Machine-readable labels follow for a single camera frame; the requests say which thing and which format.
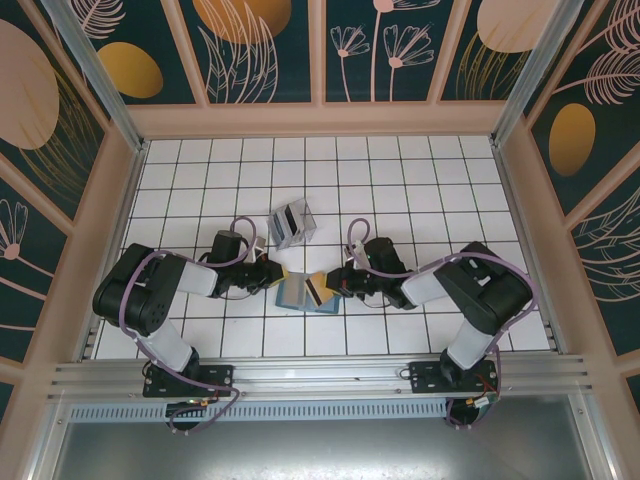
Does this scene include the perforated grey cable duct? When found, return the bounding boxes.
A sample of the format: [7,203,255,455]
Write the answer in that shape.
[68,402,452,422]

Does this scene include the grey-blue card holder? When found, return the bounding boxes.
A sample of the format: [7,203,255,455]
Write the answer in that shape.
[274,271,344,316]

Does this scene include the teal panel pink circle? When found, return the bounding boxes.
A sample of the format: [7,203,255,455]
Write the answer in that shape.
[438,0,545,105]

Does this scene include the teal panel pink leaf lines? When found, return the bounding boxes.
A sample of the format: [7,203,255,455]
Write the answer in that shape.
[568,164,640,357]

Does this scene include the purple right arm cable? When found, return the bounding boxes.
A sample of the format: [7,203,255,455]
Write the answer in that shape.
[347,217,540,432]

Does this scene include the aluminium side rail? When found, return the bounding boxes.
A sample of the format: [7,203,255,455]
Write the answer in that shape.
[491,143,562,354]

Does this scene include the clear acrylic card box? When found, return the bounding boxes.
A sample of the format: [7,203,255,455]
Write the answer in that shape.
[268,198,320,252]

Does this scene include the teal panel pink flowers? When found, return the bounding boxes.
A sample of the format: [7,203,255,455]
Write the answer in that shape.
[323,0,452,105]

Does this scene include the aluminium corner post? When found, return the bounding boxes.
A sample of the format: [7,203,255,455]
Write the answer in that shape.
[488,0,597,147]
[38,0,150,154]

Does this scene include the teal panel orange oval feather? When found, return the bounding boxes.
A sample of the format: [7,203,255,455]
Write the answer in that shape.
[523,0,640,217]

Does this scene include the gold credit card black stripe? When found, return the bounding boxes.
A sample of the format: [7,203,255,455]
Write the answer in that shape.
[305,272,335,308]

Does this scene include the wide aluminium base rail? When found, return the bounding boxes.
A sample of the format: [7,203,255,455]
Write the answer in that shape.
[45,353,595,402]

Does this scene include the teal panel single pink flower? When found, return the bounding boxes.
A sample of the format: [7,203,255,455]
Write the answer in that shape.
[0,153,70,347]

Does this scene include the teal panel large pink disc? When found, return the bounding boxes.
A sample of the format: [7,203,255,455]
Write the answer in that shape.
[0,0,110,227]

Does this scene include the teal panel small orange oval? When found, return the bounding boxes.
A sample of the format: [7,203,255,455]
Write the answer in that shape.
[63,0,207,107]

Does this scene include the teal panel orange circle leaves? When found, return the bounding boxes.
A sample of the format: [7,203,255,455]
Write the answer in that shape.
[178,0,322,106]

